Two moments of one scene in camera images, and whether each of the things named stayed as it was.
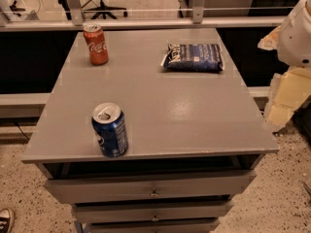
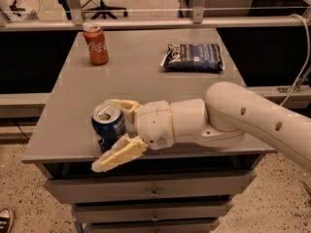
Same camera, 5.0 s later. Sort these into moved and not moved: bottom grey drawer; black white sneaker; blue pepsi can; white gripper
Moved: white gripper
Not moved: bottom grey drawer; black white sneaker; blue pepsi can
